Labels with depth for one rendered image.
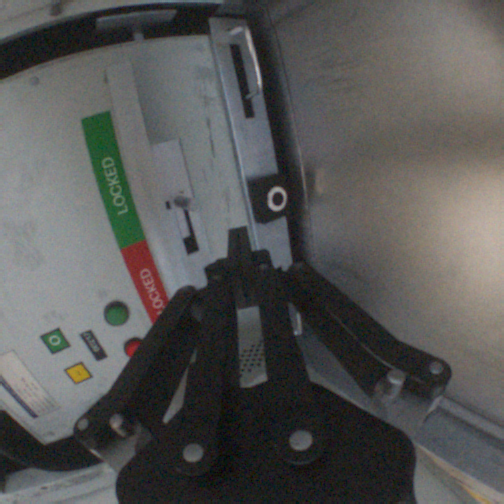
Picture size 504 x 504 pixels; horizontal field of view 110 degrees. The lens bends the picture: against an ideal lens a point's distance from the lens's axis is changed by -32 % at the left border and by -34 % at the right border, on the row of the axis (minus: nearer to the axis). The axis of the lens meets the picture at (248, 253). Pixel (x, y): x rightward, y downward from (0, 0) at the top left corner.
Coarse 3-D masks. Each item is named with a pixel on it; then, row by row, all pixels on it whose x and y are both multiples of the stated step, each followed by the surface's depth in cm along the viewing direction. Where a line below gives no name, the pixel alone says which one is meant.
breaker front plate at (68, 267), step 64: (64, 64) 19; (192, 64) 27; (0, 128) 17; (64, 128) 21; (192, 128) 29; (0, 192) 19; (64, 192) 23; (192, 192) 31; (0, 256) 20; (64, 256) 25; (192, 256) 34; (0, 320) 21; (64, 320) 26; (128, 320) 31; (256, 320) 43; (0, 384) 22; (64, 384) 27
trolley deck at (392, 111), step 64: (384, 0) 14; (448, 0) 10; (320, 64) 24; (384, 64) 18; (448, 64) 13; (320, 128) 29; (384, 128) 22; (448, 128) 16; (320, 192) 34; (384, 192) 25; (448, 192) 19; (320, 256) 39; (384, 256) 29; (448, 256) 21; (384, 320) 32; (448, 320) 23; (448, 384) 24
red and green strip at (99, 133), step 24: (96, 120) 23; (96, 144) 24; (96, 168) 25; (120, 168) 26; (120, 192) 27; (120, 216) 28; (120, 240) 28; (144, 240) 30; (144, 264) 31; (144, 288) 31
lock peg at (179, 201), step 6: (174, 198) 30; (180, 198) 29; (186, 198) 28; (192, 198) 27; (168, 204) 30; (174, 204) 30; (180, 204) 28; (186, 204) 27; (192, 204) 27; (198, 204) 27; (192, 210) 27
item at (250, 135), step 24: (216, 24) 25; (240, 24) 27; (216, 48) 26; (240, 48) 28; (216, 72) 28; (240, 72) 29; (240, 96) 30; (240, 120) 31; (264, 120) 33; (240, 144) 32; (264, 144) 34; (240, 168) 33; (264, 168) 35; (264, 240) 38; (288, 240) 41; (288, 264) 42
